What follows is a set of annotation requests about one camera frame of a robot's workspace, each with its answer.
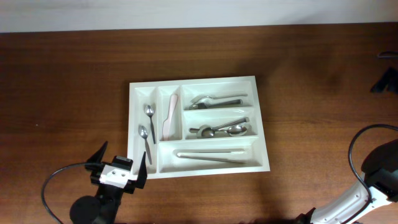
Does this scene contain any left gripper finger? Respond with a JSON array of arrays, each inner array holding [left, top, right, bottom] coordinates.
[[87, 141, 108, 163], [135, 152, 147, 189]]

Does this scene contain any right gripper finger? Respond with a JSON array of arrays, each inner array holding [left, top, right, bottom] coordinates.
[[387, 72, 398, 94], [370, 67, 396, 93]]

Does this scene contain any small steel teaspoon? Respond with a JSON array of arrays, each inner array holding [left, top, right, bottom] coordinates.
[[139, 125, 153, 165], [144, 105, 156, 144]]

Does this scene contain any steel tablespoon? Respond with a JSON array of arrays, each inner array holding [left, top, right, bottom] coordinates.
[[189, 124, 248, 138], [197, 117, 250, 138]]

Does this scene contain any white plastic knife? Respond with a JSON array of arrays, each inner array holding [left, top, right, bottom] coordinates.
[[162, 94, 178, 141]]

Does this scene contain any steel fork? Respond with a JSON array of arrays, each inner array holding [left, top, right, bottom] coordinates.
[[188, 99, 243, 110], [190, 93, 248, 104]]

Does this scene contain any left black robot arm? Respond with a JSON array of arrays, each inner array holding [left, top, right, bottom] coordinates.
[[69, 142, 148, 224]]

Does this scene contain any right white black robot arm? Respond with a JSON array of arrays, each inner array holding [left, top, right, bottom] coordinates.
[[293, 124, 397, 224]]

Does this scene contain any white plastic cutlery tray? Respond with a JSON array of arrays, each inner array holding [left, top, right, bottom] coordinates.
[[127, 76, 270, 179]]

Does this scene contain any right black cable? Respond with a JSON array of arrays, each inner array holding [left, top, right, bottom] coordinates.
[[341, 124, 398, 224]]

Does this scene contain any black cable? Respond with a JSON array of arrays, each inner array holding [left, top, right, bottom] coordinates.
[[40, 162, 103, 224], [341, 124, 398, 224]]

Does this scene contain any left black cable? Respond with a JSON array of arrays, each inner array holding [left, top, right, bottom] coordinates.
[[40, 162, 103, 224]]

